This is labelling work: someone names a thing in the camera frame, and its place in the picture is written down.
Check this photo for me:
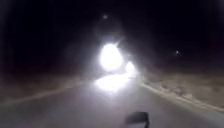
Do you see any vehicle with bright headlights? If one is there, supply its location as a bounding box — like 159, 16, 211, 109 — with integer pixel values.
97, 41, 138, 75

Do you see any grey asphalt road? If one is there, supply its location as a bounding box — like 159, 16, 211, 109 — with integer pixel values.
0, 71, 224, 128

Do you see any robot's own part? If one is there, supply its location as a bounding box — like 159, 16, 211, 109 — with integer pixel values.
125, 111, 150, 128

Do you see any pale rough roadside verge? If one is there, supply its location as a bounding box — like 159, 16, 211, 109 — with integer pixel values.
139, 66, 224, 112
0, 73, 101, 105

